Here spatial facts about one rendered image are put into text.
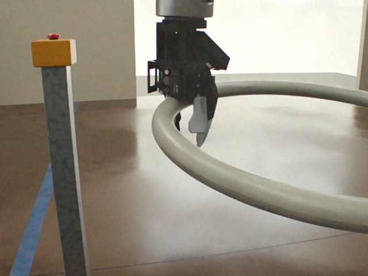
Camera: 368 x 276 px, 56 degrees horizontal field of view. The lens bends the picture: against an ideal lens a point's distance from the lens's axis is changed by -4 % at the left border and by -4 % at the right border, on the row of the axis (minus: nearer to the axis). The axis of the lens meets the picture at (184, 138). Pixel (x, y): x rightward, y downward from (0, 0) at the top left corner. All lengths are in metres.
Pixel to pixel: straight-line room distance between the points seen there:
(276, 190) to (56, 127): 0.98
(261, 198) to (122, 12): 5.83
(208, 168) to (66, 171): 0.96
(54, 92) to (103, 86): 4.94
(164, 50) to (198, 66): 0.06
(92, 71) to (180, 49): 5.57
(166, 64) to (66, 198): 0.85
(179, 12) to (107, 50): 5.55
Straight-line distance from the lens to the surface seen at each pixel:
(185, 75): 0.53
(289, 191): 0.32
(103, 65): 6.09
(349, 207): 0.32
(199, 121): 0.59
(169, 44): 0.55
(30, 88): 6.24
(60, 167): 1.27
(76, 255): 1.42
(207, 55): 0.62
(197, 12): 0.55
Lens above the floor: 1.10
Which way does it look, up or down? 17 degrees down
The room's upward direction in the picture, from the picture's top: straight up
